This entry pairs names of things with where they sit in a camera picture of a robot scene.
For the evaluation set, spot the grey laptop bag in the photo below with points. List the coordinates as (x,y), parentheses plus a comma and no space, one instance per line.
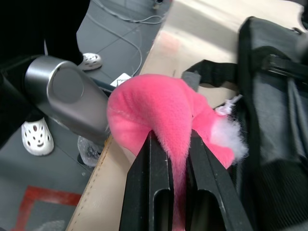
(276,120)

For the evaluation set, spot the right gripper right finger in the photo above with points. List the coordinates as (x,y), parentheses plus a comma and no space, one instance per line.
(211,192)

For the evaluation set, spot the white paper sheet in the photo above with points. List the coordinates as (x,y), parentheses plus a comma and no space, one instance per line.
(121,80)

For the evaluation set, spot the pink plush mouse toy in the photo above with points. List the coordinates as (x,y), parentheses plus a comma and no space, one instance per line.
(154,108)

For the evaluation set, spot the white clog shoe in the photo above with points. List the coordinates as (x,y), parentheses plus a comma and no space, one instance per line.
(91,61)
(36,137)

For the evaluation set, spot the person black trouser legs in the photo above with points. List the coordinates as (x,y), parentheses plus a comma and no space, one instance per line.
(36,24)

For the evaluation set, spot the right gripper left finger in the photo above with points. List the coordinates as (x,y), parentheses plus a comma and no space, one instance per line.
(149,192)

